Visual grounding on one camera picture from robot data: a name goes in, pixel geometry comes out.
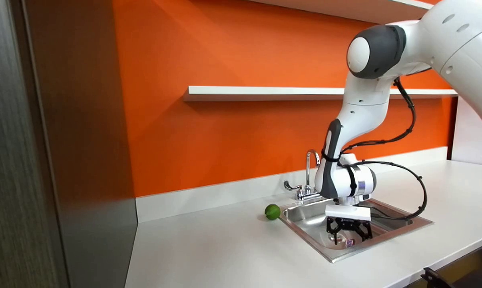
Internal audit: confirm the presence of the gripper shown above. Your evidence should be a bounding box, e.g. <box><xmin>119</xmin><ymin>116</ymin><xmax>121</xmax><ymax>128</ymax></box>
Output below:
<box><xmin>326</xmin><ymin>217</ymin><xmax>374</xmax><ymax>246</ymax></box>

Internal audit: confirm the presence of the stainless steel sink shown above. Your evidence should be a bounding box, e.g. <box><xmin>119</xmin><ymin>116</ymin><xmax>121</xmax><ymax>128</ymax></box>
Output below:
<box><xmin>279</xmin><ymin>198</ymin><xmax>434</xmax><ymax>264</ymax></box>

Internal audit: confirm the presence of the chrome tap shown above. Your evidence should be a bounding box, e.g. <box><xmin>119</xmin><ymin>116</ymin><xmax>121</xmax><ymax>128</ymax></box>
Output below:
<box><xmin>283</xmin><ymin>149</ymin><xmax>322</xmax><ymax>202</ymax></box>

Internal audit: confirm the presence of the green lime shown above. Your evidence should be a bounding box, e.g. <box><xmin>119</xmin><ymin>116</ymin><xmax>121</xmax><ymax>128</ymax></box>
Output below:
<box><xmin>264</xmin><ymin>204</ymin><xmax>282</xmax><ymax>221</ymax></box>

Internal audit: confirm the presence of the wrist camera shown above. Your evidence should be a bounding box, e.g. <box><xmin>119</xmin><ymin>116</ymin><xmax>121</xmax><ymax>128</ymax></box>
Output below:
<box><xmin>325</xmin><ymin>204</ymin><xmax>372</xmax><ymax>222</ymax></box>

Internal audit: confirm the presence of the white wall shelf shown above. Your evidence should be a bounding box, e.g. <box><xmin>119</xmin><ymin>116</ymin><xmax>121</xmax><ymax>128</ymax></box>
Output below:
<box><xmin>183</xmin><ymin>85</ymin><xmax>459</xmax><ymax>102</ymax></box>

